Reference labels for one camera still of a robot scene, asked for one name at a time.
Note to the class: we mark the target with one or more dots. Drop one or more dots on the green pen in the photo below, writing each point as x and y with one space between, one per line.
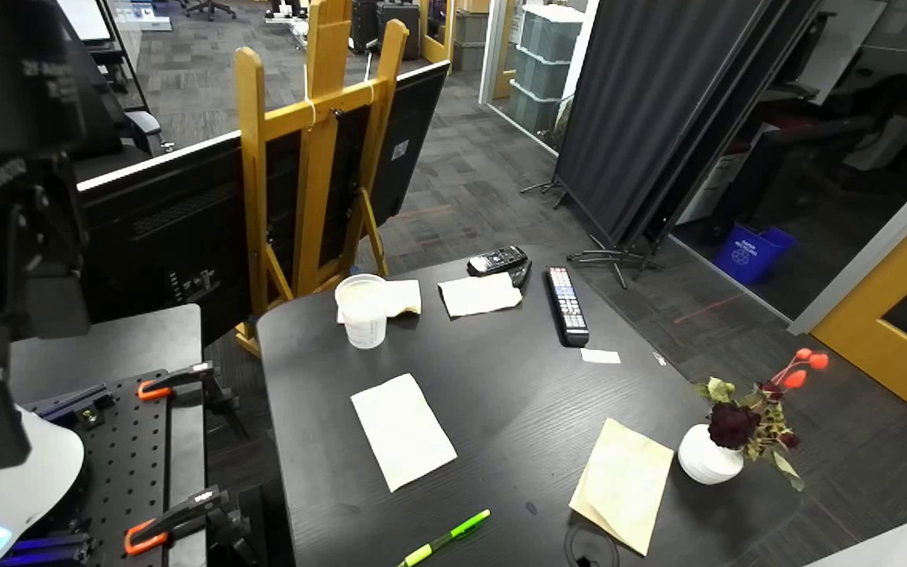
446 535

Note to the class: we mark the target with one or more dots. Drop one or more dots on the translucent plastic cup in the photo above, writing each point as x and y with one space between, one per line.
363 317

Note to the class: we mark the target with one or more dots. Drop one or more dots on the beige paper napkin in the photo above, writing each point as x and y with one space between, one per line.
403 430
403 297
479 293
617 487

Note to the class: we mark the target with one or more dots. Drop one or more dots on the wide black remote control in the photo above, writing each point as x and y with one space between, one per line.
495 260

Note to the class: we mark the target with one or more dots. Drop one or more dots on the small dark remote control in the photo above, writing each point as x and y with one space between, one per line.
521 274

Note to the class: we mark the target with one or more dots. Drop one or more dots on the long black remote control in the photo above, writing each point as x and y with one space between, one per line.
567 304

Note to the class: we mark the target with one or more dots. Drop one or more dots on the backdrop stand legs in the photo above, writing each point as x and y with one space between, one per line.
605 256

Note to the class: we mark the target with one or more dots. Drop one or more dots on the small white card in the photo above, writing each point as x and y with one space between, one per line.
598 357

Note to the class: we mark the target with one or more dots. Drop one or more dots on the wooden easel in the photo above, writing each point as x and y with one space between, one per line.
314 157

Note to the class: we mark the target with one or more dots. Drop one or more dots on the plastic storage drawers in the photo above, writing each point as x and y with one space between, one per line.
544 63

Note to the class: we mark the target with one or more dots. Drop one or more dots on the black curtain backdrop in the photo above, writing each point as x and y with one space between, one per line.
663 106

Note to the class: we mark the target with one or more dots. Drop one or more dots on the black monitor screen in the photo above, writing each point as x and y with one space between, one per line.
159 239

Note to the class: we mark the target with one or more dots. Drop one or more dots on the blue bin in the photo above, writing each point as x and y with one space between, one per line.
753 253

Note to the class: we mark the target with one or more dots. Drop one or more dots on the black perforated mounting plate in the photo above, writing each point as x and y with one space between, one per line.
127 460

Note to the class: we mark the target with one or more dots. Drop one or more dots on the wooden door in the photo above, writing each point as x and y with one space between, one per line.
894 304

